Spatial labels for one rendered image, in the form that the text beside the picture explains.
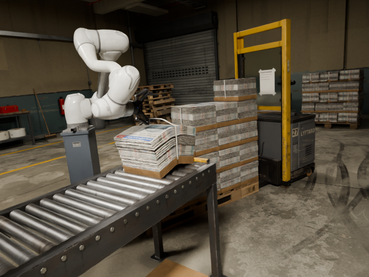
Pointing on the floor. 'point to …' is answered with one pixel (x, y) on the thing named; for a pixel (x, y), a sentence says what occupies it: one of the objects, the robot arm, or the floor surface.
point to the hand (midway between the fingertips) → (155, 106)
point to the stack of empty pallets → (152, 99)
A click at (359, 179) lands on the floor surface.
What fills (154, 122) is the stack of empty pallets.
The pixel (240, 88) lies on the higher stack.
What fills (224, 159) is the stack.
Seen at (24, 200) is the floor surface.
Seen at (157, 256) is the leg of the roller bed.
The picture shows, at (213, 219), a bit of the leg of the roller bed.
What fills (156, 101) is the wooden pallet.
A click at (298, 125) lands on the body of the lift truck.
